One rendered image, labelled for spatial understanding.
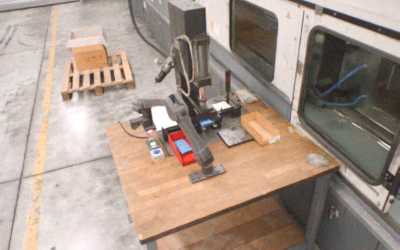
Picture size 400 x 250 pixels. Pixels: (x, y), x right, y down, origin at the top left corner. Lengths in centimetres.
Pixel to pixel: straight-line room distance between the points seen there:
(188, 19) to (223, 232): 143
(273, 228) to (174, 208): 99
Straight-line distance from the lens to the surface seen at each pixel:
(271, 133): 201
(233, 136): 195
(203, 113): 192
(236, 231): 234
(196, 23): 180
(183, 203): 159
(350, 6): 168
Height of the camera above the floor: 208
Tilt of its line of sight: 33 degrees down
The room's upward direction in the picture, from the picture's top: 4 degrees counter-clockwise
